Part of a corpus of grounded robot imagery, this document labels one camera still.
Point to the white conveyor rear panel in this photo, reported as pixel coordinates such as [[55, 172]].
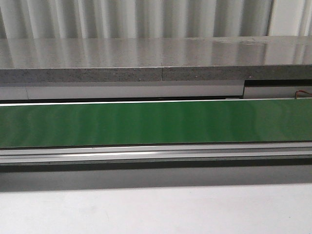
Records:
[[284, 88]]

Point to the green conveyor belt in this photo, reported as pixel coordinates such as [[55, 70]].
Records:
[[172, 122]]

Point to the grey stone countertop slab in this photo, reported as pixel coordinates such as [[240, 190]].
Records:
[[153, 60]]

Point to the white corrugated curtain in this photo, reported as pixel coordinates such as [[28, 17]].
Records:
[[61, 19]]

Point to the aluminium conveyor front rail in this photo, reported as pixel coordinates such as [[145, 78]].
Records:
[[154, 152]]

